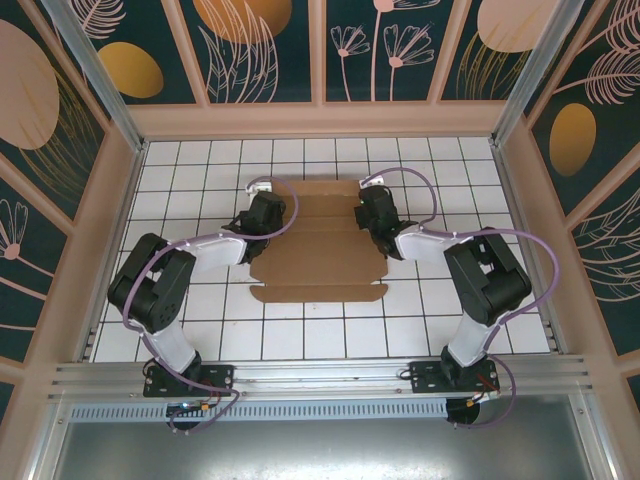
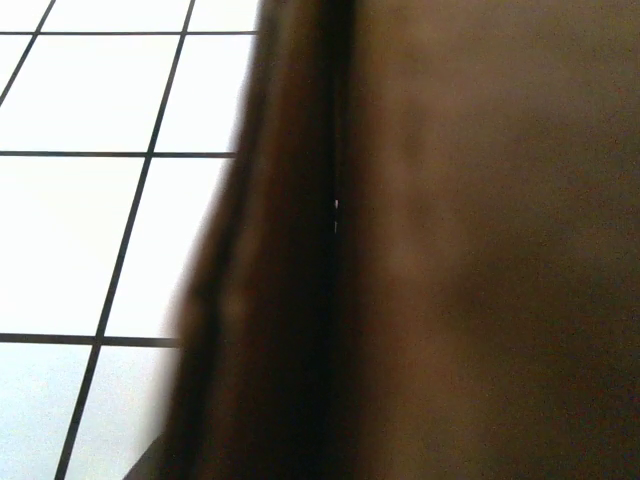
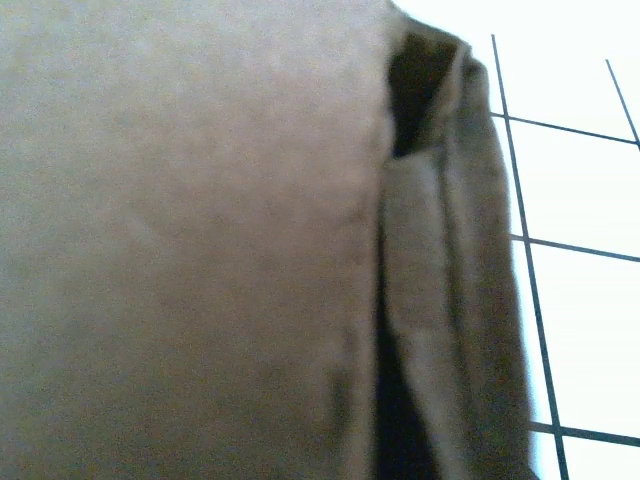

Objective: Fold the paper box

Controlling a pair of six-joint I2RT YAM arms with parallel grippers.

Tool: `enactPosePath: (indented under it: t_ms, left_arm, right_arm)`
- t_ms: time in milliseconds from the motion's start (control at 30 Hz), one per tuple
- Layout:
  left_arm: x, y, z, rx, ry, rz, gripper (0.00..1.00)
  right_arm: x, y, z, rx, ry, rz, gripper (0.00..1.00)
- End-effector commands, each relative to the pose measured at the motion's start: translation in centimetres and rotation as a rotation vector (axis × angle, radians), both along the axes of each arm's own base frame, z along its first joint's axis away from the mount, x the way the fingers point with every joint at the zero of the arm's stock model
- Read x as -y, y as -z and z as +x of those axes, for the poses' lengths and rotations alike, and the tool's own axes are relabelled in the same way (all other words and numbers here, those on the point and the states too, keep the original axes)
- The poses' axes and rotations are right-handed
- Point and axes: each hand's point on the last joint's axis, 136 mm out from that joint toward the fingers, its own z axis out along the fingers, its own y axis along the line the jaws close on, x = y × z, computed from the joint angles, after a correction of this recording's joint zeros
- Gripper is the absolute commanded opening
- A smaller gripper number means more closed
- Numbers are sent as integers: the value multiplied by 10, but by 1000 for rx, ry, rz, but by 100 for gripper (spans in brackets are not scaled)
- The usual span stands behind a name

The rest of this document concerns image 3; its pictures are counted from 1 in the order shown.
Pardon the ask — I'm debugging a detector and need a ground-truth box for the brown cardboard paper box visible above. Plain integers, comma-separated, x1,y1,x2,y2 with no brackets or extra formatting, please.
0,0,540,480

